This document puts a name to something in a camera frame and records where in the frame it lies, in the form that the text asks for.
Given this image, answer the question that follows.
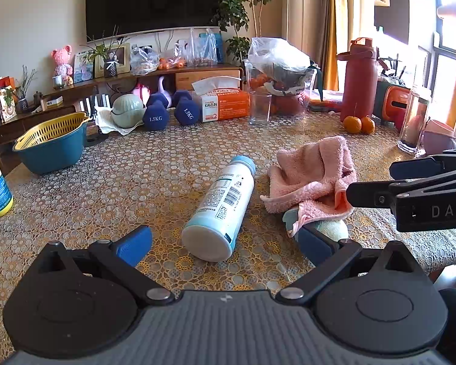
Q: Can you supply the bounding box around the purple kettlebell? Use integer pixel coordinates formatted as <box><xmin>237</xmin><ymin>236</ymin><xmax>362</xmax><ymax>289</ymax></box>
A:
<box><xmin>157</xmin><ymin>76</ymin><xmax>173</xmax><ymax>108</ymax></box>

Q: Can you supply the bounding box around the white bottle with blue cap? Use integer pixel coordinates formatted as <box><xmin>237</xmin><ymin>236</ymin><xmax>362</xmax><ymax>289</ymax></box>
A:
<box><xmin>181</xmin><ymin>155</ymin><xmax>257</xmax><ymax>262</ymax></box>

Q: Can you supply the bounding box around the plastic bag with dark items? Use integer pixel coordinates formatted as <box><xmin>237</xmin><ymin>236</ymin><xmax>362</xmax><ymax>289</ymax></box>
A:
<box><xmin>130</xmin><ymin>46</ymin><xmax>160</xmax><ymax>76</ymax></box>

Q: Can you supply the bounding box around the pink fluffy towel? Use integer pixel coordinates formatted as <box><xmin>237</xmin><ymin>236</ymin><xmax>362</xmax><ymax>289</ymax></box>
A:
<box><xmin>260</xmin><ymin>135</ymin><xmax>358</xmax><ymax>236</ymax></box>

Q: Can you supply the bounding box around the pink cup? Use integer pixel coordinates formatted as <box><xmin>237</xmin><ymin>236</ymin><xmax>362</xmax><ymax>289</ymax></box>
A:
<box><xmin>422</xmin><ymin>120</ymin><xmax>456</xmax><ymax>156</ymax></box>

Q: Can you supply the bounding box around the small potted plant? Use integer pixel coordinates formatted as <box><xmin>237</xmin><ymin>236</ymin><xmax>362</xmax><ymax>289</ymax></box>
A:
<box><xmin>87</xmin><ymin>26</ymin><xmax>130</xmax><ymax>78</ymax></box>

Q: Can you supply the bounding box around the green ceramic pot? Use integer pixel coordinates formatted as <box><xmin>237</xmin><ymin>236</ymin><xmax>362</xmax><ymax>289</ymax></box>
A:
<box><xmin>111</xmin><ymin>94</ymin><xmax>145</xmax><ymax>127</ymax></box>

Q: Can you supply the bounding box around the blue paper bag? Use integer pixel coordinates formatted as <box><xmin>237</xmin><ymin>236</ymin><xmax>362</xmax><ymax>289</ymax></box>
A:
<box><xmin>199</xmin><ymin>32</ymin><xmax>225</xmax><ymax>64</ymax></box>

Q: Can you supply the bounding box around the pile of small oranges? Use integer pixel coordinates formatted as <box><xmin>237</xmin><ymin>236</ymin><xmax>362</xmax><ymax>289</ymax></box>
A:
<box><xmin>157</xmin><ymin>58</ymin><xmax>185</xmax><ymax>71</ymax></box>

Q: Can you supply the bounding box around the tall glass tumbler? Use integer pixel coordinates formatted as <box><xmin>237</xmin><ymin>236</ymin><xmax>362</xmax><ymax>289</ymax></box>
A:
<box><xmin>397</xmin><ymin>85</ymin><xmax>432</xmax><ymax>155</ymax></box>

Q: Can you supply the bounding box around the white router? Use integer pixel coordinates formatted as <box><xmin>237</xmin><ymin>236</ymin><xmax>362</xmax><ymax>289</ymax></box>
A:
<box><xmin>78</xmin><ymin>93</ymin><xmax>111</xmax><ymax>122</ymax></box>

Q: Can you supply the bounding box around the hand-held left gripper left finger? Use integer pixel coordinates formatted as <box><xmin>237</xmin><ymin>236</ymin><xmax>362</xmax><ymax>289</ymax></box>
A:
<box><xmin>38</xmin><ymin>225</ymin><xmax>175</xmax><ymax>307</ymax></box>

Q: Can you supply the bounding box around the blue photo print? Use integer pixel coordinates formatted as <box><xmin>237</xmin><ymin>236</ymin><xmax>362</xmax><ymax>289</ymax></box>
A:
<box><xmin>73</xmin><ymin>51</ymin><xmax>94</xmax><ymax>81</ymax></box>

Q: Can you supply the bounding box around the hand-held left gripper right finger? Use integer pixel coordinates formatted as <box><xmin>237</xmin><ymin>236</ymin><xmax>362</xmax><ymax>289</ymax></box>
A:
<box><xmin>275</xmin><ymin>224</ymin><xmax>428</xmax><ymax>306</ymax></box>

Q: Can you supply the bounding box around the pink bear figure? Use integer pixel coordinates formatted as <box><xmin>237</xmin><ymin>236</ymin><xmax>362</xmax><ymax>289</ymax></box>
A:
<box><xmin>51</xmin><ymin>45</ymin><xmax>73</xmax><ymax>77</ymax></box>

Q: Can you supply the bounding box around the clear drinking glass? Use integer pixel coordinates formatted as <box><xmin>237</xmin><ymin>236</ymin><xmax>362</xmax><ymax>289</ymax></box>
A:
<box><xmin>249</xmin><ymin>90</ymin><xmax>273</xmax><ymax>125</ymax></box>

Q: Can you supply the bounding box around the patterned lace tablecloth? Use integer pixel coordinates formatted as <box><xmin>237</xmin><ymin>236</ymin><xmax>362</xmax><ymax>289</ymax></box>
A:
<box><xmin>0</xmin><ymin>110</ymin><xmax>456</xmax><ymax>350</ymax></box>

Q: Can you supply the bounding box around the orange and green box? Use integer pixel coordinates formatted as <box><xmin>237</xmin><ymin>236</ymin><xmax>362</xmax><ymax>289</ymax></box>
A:
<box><xmin>372</xmin><ymin>78</ymin><xmax>413</xmax><ymax>130</ymax></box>

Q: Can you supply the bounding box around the window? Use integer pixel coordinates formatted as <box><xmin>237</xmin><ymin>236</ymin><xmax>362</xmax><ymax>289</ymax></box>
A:
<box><xmin>414</xmin><ymin>0</ymin><xmax>456</xmax><ymax>122</ymax></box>

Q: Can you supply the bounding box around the red water bottle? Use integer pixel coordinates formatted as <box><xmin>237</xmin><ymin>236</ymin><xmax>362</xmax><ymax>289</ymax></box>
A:
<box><xmin>336</xmin><ymin>37</ymin><xmax>378</xmax><ymax>124</ymax></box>

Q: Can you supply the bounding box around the blue dumbbell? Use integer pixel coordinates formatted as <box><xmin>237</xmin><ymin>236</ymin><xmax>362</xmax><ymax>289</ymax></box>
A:
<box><xmin>173</xmin><ymin>90</ymin><xmax>199</xmax><ymax>125</ymax></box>
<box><xmin>143</xmin><ymin>92</ymin><xmax>170</xmax><ymax>131</ymax></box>

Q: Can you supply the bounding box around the orange tissue box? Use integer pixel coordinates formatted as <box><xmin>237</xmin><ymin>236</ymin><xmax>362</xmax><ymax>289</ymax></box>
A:
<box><xmin>191</xmin><ymin>76</ymin><xmax>250</xmax><ymax>123</ymax></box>

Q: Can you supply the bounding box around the wooden photo frame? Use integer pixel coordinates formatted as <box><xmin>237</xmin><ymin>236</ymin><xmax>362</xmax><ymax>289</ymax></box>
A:
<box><xmin>94</xmin><ymin>43</ymin><xmax>132</xmax><ymax>78</ymax></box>

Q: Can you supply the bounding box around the wooden television console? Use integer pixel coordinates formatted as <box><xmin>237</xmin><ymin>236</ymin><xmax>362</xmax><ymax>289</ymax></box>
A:
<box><xmin>0</xmin><ymin>64</ymin><xmax>244</xmax><ymax>149</ymax></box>

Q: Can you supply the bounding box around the white cloth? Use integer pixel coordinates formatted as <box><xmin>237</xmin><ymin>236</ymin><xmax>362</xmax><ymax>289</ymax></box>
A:
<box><xmin>95</xmin><ymin>106</ymin><xmax>145</xmax><ymax>135</ymax></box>

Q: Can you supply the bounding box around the large clear plastic bag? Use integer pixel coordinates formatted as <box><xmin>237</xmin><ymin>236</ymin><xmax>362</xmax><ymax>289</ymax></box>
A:
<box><xmin>174</xmin><ymin>27</ymin><xmax>218</xmax><ymax>68</ymax></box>

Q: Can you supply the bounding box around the stack of colourful books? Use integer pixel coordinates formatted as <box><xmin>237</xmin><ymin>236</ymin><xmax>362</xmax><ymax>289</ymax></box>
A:
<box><xmin>308</xmin><ymin>89</ymin><xmax>344</xmax><ymax>113</ymax></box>

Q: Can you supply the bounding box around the pink kettle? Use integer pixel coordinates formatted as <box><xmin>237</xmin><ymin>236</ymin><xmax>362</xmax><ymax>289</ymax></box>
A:
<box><xmin>132</xmin><ymin>82</ymin><xmax>151</xmax><ymax>101</ymax></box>

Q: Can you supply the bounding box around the clear container with oranges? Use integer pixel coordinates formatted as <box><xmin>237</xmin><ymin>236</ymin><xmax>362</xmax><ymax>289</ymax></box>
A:
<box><xmin>244</xmin><ymin>59</ymin><xmax>316</xmax><ymax>118</ymax></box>

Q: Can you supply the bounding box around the yellow curtain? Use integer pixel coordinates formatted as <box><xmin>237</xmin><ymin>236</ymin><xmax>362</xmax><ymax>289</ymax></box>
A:
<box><xmin>321</xmin><ymin>0</ymin><xmax>360</xmax><ymax>80</ymax></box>

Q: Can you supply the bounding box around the black television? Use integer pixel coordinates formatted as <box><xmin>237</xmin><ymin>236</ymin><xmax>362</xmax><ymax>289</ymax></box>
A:
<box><xmin>85</xmin><ymin>0</ymin><xmax>226</xmax><ymax>43</ymax></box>

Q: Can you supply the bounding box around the blue plastic basin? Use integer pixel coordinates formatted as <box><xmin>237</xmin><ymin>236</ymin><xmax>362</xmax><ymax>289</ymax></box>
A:
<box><xmin>12</xmin><ymin>113</ymin><xmax>91</xmax><ymax>176</ymax></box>

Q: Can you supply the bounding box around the pot with dry twigs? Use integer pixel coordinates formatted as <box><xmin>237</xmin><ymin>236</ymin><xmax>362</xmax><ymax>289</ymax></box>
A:
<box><xmin>15</xmin><ymin>64</ymin><xmax>36</xmax><ymax>114</ymax></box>

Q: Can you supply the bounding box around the yellow plastic colander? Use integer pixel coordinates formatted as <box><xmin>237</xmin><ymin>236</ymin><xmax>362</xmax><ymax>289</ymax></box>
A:
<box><xmin>14</xmin><ymin>112</ymin><xmax>90</xmax><ymax>151</ymax></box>

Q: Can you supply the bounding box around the pale green plush toy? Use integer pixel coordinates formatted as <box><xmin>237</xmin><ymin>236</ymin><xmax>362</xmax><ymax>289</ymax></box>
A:
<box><xmin>282</xmin><ymin>209</ymin><xmax>349</xmax><ymax>242</ymax></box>

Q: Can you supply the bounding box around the tall green houseplant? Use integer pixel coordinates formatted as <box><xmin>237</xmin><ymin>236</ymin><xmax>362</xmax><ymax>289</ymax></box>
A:
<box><xmin>213</xmin><ymin>0</ymin><xmax>280</xmax><ymax>63</ymax></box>

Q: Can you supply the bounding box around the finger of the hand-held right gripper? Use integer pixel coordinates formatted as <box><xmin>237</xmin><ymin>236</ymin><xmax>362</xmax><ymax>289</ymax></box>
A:
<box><xmin>346</xmin><ymin>165</ymin><xmax>456</xmax><ymax>210</ymax></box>
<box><xmin>389</xmin><ymin>148</ymin><xmax>456</xmax><ymax>180</ymax></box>

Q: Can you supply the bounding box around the patterned gift bag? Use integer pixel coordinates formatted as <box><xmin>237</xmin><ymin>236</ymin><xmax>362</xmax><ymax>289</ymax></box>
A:
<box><xmin>0</xmin><ymin>87</ymin><xmax>18</xmax><ymax>122</ymax></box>

